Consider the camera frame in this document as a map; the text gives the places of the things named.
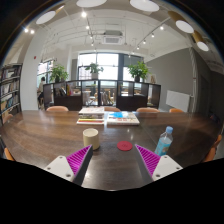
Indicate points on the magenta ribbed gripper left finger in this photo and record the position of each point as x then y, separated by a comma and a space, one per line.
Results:
72, 167

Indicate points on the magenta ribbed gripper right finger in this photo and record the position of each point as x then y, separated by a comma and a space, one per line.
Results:
152, 166

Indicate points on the clear water bottle blue cap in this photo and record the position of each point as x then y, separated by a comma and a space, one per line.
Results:
164, 142

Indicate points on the cream ceramic cup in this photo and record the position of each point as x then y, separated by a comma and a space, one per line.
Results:
91, 137

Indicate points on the stack of books left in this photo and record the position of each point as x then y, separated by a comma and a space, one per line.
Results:
91, 116

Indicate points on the orange chair far right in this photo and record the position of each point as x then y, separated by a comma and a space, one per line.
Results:
147, 109

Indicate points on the orange chair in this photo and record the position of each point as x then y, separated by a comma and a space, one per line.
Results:
147, 109
57, 108
210, 156
8, 155
114, 109

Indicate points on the orange chair far corner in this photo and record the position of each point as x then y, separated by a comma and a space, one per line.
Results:
175, 110

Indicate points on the orange chair right side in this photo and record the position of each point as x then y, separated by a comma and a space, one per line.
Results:
210, 156

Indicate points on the orange chair far left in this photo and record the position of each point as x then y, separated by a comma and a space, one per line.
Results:
57, 108

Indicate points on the orange chair left side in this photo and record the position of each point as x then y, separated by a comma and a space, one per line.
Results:
8, 155

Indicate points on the orange chair far middle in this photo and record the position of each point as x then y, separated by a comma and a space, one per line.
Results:
114, 109

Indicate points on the dark wooden shelf divider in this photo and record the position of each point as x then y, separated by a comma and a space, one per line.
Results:
124, 95

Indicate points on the person sitting in background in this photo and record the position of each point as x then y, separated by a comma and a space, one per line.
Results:
40, 91

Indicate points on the left potted plant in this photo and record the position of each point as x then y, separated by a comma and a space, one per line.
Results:
58, 74

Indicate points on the potted plant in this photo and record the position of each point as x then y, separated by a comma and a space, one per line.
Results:
94, 70
58, 74
138, 71

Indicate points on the right potted plant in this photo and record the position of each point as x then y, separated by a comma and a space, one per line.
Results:
138, 71

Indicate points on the middle potted plant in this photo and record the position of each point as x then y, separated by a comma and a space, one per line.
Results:
94, 70

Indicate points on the tall bookshelf at left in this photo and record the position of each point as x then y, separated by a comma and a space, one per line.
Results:
10, 76

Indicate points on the ceiling air conditioner unit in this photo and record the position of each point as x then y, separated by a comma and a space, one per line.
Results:
112, 37

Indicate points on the white wall radiator panel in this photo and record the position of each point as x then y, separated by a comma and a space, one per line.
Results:
178, 100

